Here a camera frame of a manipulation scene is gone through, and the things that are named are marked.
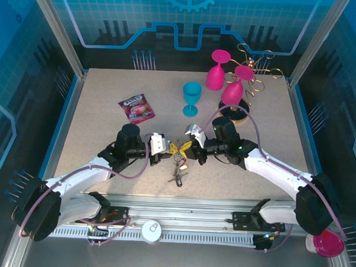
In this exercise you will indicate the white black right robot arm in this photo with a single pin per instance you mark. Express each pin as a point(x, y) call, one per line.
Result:
point(276, 173)

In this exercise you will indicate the aluminium frame post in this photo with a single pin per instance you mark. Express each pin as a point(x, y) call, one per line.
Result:
point(62, 35)
point(315, 42)

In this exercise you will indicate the blue table edge strip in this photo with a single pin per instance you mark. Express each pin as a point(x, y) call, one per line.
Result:
point(58, 134)
point(308, 130)

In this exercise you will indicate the keyring with metal keys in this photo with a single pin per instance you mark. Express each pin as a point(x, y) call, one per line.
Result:
point(176, 166)

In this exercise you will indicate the red tag key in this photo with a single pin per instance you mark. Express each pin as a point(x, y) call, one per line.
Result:
point(182, 161)

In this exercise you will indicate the white tin can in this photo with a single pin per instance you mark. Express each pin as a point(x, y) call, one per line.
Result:
point(151, 231)

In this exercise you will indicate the pink lidded cup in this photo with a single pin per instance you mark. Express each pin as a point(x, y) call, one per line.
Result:
point(328, 246)

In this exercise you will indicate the blue plastic goblet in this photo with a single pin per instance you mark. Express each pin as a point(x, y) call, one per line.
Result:
point(192, 92)

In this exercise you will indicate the black tag key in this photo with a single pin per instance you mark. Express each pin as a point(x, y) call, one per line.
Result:
point(179, 181)

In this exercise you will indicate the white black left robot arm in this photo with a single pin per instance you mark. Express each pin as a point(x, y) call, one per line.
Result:
point(75, 180)

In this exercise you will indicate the purple drink sachet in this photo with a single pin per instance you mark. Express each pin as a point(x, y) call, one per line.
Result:
point(137, 109)

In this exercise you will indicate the pink plastic goblet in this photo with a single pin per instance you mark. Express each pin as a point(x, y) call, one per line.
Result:
point(215, 77)
point(233, 93)

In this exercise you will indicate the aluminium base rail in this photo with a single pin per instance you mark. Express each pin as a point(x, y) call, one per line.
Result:
point(177, 211)

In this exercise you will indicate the yellow tag key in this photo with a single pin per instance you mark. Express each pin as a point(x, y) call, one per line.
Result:
point(184, 167)

